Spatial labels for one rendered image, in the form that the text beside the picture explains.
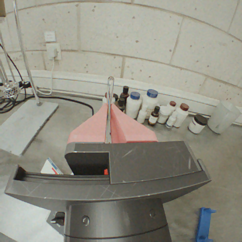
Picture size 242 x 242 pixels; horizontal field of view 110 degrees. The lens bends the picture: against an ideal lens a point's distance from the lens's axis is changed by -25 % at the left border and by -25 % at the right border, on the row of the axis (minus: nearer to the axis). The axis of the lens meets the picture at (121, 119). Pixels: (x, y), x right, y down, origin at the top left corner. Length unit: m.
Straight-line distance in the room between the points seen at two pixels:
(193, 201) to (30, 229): 0.45
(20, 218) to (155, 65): 0.74
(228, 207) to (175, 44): 0.67
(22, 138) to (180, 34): 0.77
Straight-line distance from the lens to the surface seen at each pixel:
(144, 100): 0.50
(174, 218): 0.39
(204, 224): 0.43
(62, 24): 0.66
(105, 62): 0.60
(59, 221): 0.29
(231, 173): 0.61
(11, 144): 0.52
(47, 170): 0.38
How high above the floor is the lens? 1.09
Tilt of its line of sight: 42 degrees down
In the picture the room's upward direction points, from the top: 9 degrees clockwise
